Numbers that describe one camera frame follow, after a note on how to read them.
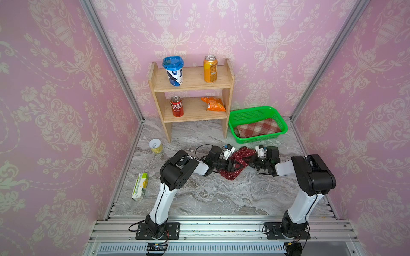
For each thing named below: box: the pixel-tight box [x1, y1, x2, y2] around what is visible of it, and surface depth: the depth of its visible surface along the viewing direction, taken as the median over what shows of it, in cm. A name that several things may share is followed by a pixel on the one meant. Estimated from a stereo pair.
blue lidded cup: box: [162, 56, 185, 87], surface depth 71 cm
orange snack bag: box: [200, 97, 227, 112], surface depth 94 cm
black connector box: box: [284, 241, 303, 256], surface depth 73 cm
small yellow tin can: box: [148, 138, 163, 155], surface depth 102 cm
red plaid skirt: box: [233, 117, 282, 138], surface depth 107 cm
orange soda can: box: [203, 54, 218, 84], surface depth 73 cm
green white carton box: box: [131, 172, 149, 202], surface depth 86 cm
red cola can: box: [170, 96, 185, 118], surface depth 87 cm
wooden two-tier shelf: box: [148, 58, 235, 143], surface depth 83 cm
